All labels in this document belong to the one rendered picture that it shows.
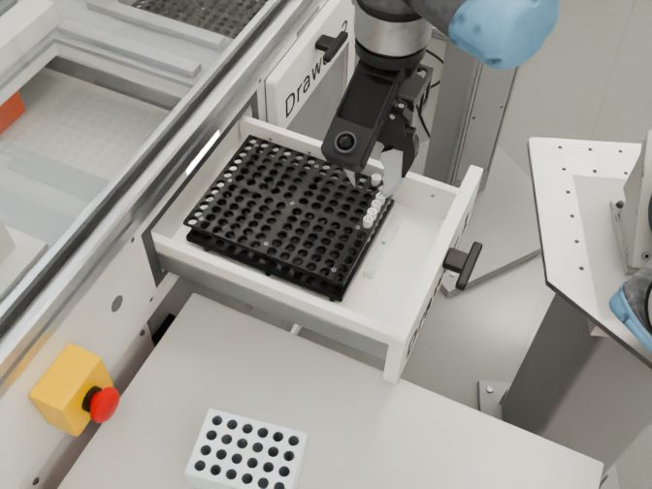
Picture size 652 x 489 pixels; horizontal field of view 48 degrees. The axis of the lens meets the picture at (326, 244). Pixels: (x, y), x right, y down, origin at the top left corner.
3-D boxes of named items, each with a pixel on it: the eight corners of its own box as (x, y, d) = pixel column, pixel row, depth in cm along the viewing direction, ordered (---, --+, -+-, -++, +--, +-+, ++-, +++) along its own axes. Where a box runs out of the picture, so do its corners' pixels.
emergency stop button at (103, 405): (126, 401, 82) (118, 384, 79) (105, 432, 79) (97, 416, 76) (104, 390, 82) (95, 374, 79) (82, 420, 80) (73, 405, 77)
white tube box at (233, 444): (308, 445, 89) (309, 433, 86) (288, 512, 84) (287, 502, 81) (212, 420, 91) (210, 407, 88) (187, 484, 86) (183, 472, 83)
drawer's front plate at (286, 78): (352, 36, 129) (355, -19, 120) (277, 139, 113) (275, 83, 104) (342, 33, 130) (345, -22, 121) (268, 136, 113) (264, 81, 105)
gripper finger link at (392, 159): (422, 175, 89) (421, 115, 82) (405, 209, 85) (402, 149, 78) (399, 170, 90) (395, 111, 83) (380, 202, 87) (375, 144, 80)
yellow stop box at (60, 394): (120, 388, 84) (107, 357, 79) (82, 441, 80) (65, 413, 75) (83, 371, 86) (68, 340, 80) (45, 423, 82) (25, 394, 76)
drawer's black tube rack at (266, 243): (392, 216, 102) (397, 185, 96) (341, 312, 92) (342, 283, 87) (251, 166, 107) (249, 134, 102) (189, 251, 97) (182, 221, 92)
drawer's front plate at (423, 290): (470, 219, 104) (484, 166, 95) (395, 387, 88) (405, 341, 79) (458, 215, 104) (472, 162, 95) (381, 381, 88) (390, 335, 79)
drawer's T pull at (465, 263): (481, 248, 91) (483, 242, 89) (463, 293, 86) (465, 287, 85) (454, 239, 91) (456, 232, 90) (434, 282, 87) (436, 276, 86)
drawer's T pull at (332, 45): (348, 38, 116) (348, 30, 115) (329, 64, 112) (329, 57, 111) (328, 31, 117) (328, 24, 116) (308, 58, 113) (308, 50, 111)
